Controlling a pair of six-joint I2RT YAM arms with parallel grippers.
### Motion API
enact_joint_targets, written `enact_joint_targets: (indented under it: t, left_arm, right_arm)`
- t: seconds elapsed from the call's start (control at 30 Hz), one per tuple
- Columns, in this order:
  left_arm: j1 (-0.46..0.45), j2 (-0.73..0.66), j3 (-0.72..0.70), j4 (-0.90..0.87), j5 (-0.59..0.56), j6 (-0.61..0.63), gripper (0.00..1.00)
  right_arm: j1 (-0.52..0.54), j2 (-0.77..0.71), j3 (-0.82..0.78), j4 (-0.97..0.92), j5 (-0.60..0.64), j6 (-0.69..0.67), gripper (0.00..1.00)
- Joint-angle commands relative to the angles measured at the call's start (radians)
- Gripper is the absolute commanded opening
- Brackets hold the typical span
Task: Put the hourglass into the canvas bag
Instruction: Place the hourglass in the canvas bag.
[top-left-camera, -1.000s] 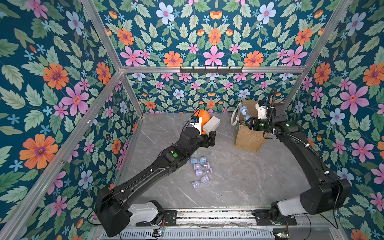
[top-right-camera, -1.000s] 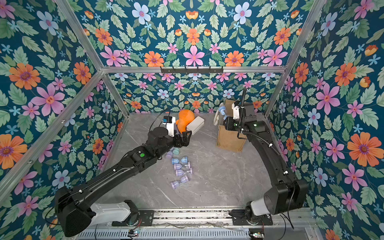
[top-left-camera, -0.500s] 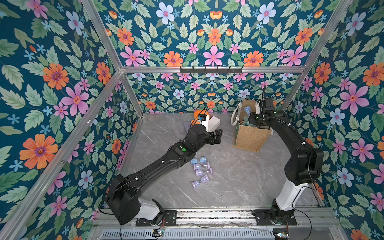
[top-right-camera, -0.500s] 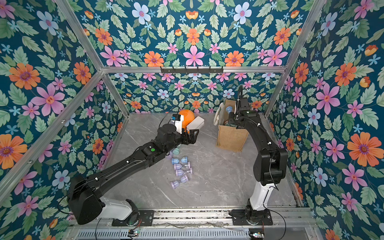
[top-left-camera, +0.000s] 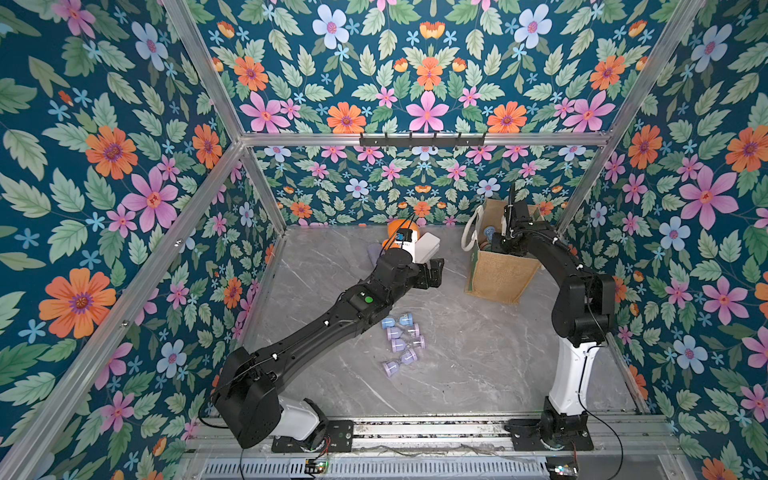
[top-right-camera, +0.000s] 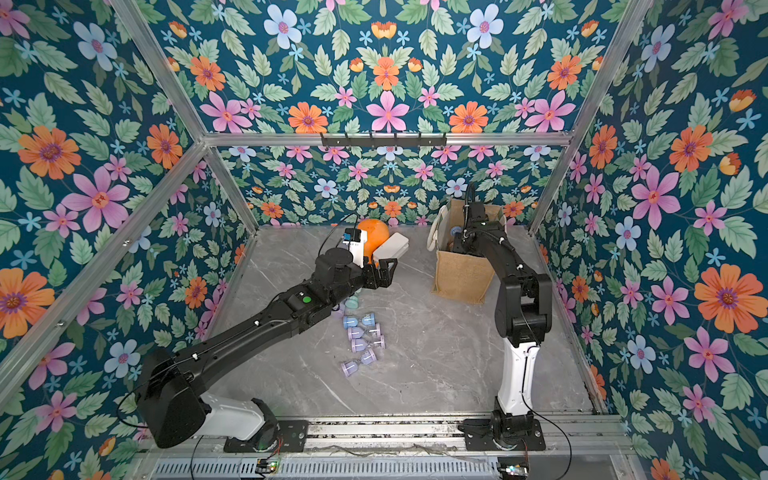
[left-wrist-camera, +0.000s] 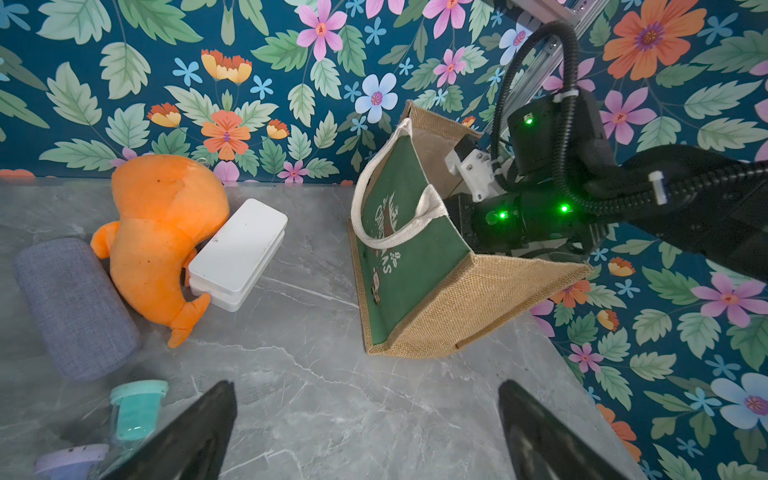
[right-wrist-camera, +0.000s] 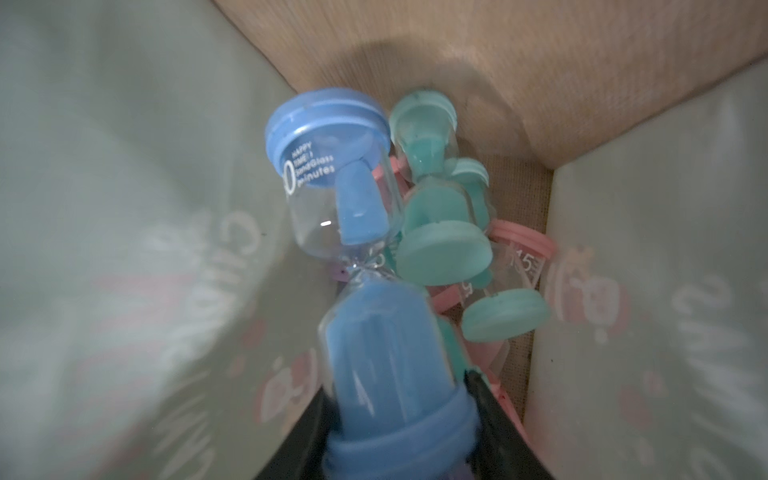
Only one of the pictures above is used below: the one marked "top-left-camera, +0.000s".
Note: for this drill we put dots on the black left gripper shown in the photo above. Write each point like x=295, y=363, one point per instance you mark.
x=432, y=274

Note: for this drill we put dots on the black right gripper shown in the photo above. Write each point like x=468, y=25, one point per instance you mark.
x=512, y=222

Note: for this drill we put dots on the blue hourglass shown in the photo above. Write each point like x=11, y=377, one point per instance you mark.
x=406, y=320
x=489, y=233

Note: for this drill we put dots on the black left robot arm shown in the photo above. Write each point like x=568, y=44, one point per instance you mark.
x=248, y=393

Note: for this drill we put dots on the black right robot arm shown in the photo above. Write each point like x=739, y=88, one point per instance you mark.
x=582, y=316

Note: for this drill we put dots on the purple hourglass second row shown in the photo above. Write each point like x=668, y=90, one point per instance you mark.
x=396, y=332

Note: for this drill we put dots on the purple hourglass third row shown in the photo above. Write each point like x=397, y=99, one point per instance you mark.
x=400, y=345

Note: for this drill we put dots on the purple hourglass centre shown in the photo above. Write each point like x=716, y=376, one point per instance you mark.
x=392, y=367

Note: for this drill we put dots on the white rectangular box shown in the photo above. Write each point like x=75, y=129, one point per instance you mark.
x=425, y=248

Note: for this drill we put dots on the orange plush toy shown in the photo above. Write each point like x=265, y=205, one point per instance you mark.
x=392, y=228

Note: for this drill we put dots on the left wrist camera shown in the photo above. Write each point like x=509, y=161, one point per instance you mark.
x=406, y=238

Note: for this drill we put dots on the black wall hook rail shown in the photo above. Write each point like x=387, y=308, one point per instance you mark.
x=408, y=140

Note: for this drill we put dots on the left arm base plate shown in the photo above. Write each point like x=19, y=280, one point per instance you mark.
x=331, y=436

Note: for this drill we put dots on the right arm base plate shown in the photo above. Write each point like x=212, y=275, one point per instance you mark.
x=550, y=435

